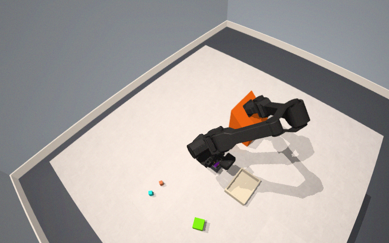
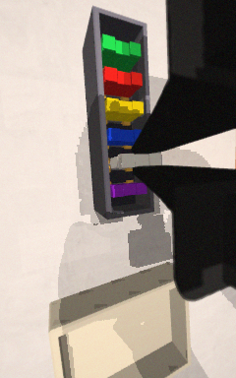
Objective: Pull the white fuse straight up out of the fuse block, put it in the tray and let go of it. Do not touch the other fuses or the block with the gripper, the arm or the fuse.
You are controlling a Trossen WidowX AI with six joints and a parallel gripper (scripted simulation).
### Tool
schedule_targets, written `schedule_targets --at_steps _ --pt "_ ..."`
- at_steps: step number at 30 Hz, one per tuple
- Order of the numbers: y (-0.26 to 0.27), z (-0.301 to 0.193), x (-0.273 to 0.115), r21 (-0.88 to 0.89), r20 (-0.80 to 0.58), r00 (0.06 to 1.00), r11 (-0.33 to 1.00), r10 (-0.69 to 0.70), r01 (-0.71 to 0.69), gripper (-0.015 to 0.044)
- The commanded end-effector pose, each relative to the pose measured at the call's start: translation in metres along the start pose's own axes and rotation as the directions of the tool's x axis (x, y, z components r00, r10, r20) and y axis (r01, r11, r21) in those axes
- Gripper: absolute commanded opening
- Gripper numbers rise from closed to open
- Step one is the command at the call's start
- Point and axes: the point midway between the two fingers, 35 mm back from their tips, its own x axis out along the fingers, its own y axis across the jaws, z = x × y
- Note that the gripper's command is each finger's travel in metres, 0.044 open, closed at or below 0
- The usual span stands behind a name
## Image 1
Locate small green block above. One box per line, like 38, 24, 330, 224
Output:
192, 217, 205, 231

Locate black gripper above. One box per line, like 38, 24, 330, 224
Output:
193, 134, 236, 170

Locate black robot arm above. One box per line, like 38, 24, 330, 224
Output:
187, 95, 310, 168

